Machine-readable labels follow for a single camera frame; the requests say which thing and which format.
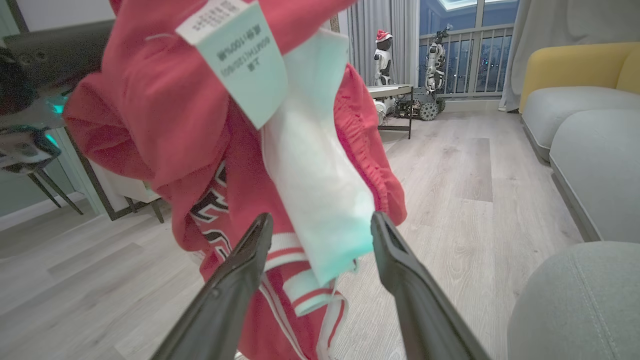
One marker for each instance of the balcony window railing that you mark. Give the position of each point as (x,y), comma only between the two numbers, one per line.
(475,60)

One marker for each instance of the thin black furniture legs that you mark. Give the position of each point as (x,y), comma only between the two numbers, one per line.
(55,192)

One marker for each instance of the grey sheer curtain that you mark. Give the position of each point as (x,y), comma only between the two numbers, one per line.
(382,20)

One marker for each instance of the white cabinet black frame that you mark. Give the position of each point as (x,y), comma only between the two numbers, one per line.
(120,187)

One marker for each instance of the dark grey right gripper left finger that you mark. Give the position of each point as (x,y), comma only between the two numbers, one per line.
(225,305)

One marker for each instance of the white humanoid robot red hat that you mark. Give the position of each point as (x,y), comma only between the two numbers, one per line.
(383,62)

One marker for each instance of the grey sofa seat cushion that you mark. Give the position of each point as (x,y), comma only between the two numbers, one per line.
(600,170)
(575,112)

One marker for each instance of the low coffee table black frame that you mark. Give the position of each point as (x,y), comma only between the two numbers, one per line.
(395,92)

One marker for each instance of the white robot on tracked base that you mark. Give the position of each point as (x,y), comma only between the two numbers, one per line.
(433,75)

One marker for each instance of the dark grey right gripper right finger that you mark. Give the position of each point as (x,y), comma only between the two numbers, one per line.
(415,305)

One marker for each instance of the grey heavy curtain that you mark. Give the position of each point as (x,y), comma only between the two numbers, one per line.
(560,20)

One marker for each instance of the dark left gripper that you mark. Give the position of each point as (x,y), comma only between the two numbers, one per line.
(22,120)

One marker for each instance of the red sports garment white trim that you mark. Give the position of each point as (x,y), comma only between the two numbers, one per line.
(165,125)

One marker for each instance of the yellow sofa backrest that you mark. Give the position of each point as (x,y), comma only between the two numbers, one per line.
(575,65)

